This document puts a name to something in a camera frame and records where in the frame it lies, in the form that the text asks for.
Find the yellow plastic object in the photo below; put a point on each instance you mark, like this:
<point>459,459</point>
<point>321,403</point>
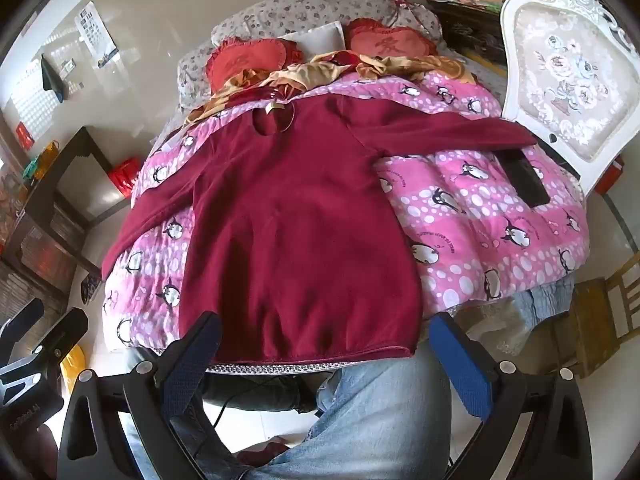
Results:
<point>74,370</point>

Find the white ornate chair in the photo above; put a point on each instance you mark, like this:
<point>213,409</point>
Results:
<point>565,75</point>

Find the red wall sign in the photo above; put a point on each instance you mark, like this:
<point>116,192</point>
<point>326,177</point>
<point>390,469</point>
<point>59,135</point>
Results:
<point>23,133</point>

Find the maroon sweater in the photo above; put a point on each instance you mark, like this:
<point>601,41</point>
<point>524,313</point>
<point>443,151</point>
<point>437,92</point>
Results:
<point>300,235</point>

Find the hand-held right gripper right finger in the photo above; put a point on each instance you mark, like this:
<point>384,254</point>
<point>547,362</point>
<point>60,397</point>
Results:
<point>462,360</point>

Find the person's blue jeans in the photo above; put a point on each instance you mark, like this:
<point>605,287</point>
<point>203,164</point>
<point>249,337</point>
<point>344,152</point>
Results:
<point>380,420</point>

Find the dark wooden cabinet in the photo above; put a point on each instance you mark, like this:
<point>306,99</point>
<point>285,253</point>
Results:
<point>45,240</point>

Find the dark carved dresser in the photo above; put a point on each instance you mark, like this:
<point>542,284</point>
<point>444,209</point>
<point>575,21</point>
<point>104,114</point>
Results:
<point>475,30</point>

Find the red bag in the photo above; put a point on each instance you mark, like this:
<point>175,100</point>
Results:
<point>124,177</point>

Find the wooden chair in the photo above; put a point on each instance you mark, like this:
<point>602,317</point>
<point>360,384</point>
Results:
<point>595,320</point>

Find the black phone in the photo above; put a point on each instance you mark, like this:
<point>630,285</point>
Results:
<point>525,180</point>

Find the grey bed skirt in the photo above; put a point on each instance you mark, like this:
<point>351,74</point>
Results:
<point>535,310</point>

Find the dark hanging cloth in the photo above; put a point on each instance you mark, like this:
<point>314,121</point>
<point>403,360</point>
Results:
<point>52,77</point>

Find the white pillow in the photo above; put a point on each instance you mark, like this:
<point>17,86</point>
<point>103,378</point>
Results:
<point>320,37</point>

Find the red heart pillow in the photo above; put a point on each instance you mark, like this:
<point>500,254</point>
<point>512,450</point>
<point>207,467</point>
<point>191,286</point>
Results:
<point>385,40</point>
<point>245,60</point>

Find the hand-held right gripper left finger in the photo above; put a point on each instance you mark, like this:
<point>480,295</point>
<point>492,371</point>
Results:
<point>192,360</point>

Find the gold satin cloth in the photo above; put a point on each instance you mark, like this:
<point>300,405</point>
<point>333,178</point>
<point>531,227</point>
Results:
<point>310,72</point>

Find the wall calendar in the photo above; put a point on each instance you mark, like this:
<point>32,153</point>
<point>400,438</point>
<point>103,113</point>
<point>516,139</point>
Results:
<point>95,30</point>

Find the pink penguin print blanket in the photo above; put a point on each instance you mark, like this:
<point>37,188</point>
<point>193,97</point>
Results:
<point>475,220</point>

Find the grey floral bedding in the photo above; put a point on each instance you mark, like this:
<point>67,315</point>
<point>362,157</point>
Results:
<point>300,10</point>

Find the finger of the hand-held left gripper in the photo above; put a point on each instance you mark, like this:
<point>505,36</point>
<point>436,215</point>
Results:
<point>62,332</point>
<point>20,320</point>

